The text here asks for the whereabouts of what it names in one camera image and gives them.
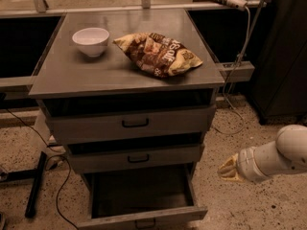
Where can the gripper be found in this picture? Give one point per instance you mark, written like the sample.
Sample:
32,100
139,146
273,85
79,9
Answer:
246,164

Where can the grey bottom drawer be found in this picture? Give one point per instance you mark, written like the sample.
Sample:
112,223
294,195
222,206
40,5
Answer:
142,199

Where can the grey drawer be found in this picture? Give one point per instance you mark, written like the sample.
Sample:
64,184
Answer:
118,126
142,199
108,161

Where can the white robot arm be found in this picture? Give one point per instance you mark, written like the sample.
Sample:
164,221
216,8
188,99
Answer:
286,154

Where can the grey drawer cabinet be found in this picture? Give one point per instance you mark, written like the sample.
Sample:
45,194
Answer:
72,84

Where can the grey middle drawer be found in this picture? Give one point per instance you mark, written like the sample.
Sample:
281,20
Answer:
108,161

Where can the grey top drawer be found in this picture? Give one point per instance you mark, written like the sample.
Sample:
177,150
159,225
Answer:
118,126

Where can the dark cabinet at right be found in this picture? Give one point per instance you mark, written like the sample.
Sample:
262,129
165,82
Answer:
278,87

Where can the brown yellow chip bag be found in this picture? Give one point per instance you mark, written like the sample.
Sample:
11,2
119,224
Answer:
158,55

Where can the white bowl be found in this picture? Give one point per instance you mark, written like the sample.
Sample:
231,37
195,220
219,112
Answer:
91,41

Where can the black floor stand bar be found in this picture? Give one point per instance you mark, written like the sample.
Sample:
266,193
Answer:
38,172

